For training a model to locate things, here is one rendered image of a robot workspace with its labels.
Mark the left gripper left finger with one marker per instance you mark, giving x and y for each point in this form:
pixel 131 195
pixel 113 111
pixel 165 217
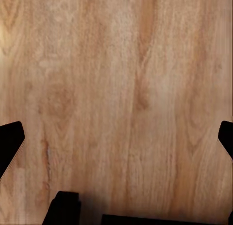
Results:
pixel 11 138

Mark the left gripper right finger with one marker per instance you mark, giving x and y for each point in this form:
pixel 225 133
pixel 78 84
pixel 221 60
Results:
pixel 225 135

